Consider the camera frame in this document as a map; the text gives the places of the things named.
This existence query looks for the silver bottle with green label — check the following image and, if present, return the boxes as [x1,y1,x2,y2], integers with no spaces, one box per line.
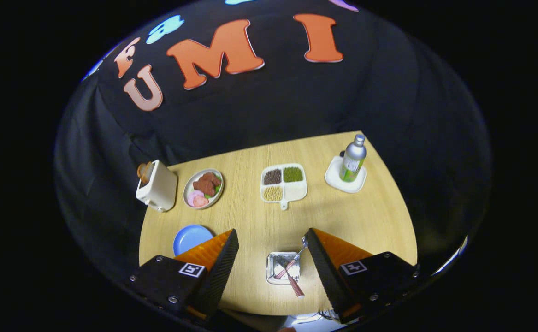
[339,134,367,183]

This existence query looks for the metal wire basket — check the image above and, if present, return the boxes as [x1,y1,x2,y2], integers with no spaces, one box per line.
[266,252,302,285]

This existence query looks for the brown fried meat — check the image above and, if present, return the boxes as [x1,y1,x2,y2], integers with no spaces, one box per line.
[192,172,222,197]

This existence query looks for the fork with red checked handle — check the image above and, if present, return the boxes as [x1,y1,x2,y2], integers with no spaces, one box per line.
[276,256,305,298]

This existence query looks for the white divided dish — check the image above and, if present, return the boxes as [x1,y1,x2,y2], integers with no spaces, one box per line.
[260,163,308,211]

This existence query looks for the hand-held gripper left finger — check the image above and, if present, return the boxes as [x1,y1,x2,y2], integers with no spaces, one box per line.
[128,229,240,323]

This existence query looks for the white square coaster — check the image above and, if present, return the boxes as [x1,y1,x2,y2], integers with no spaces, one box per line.
[325,155,367,194]

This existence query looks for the brown toast slices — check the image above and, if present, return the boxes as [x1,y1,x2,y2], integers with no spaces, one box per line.
[136,162,154,185]

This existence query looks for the blue round plate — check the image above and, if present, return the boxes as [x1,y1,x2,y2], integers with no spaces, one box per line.
[173,224,215,257]

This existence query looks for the green lettuce leaf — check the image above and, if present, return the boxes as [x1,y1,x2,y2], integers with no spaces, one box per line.
[207,174,223,200]

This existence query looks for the white oval plate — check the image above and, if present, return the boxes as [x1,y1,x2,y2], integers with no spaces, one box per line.
[183,168,225,210]

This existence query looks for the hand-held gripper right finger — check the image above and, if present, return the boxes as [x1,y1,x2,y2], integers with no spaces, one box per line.
[307,227,421,325]

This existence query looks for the pink ham slices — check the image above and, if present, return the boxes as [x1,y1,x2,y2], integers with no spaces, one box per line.
[187,190,209,208]

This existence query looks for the spoon with red checked handle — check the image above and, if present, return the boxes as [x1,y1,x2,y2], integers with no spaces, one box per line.
[276,236,309,280]

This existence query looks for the white toaster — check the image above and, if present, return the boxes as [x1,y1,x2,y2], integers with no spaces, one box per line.
[136,160,178,213]

